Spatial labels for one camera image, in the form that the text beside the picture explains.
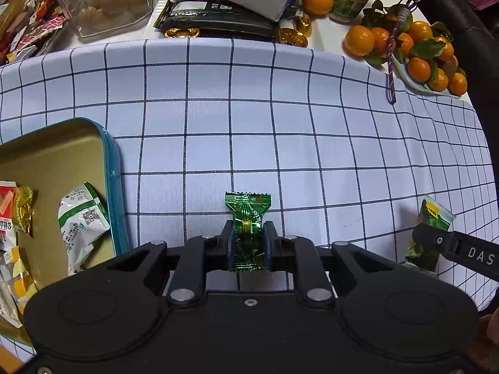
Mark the loose tangerine by tissues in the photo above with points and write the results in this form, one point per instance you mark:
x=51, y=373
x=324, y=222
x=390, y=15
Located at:
x=317, y=7

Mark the black snack bag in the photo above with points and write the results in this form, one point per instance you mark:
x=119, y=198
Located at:
x=217, y=18

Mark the green white snack packet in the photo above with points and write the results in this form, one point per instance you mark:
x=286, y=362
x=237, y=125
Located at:
x=82, y=220

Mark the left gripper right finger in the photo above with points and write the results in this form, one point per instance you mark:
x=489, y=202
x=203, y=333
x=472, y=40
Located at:
x=298, y=256

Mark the green yellow snack packet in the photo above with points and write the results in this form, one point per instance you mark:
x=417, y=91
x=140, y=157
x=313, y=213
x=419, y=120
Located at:
x=433, y=221

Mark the red white snack packet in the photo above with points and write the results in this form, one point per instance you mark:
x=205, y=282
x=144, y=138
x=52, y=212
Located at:
x=8, y=237

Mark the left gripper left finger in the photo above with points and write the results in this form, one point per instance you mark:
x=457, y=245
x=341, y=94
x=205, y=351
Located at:
x=192, y=262

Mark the yellow white snack packet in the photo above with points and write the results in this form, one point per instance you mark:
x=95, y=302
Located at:
x=17, y=287

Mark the gold foil wrapped candy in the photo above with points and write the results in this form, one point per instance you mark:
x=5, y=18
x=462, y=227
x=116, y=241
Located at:
x=22, y=209

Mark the gold teal metal tin tray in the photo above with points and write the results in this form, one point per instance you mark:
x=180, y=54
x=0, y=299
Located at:
x=53, y=161

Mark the gold foil ingot candy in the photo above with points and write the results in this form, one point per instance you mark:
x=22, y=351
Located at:
x=291, y=37

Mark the large front tangerine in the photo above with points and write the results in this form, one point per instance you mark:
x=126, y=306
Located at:
x=359, y=41

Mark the light green fruit plate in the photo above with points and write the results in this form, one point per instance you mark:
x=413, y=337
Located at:
x=432, y=76

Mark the green foil candy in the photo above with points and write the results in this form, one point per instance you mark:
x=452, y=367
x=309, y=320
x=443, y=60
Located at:
x=248, y=210

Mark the blue checked white tablecloth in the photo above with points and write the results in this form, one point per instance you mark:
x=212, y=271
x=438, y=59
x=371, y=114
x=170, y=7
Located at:
x=196, y=119

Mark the pile of red snack packets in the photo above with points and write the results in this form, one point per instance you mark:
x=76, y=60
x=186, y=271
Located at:
x=28, y=28

